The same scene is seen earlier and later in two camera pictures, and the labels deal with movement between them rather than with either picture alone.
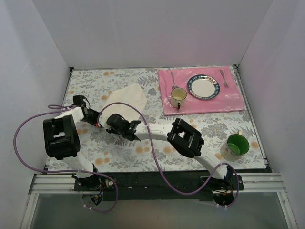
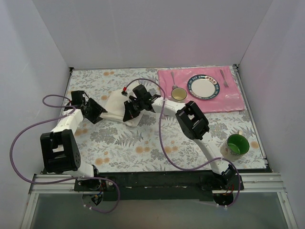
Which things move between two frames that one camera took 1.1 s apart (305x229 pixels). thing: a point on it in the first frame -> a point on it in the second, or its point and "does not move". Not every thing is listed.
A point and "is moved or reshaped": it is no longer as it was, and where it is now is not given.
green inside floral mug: (234, 149) does not move
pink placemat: (227, 99) does not move
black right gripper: (111, 121) -> (134, 106)
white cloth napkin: (129, 101) is moved or reshaped
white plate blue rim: (203, 87) does not move
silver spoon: (174, 86) does not move
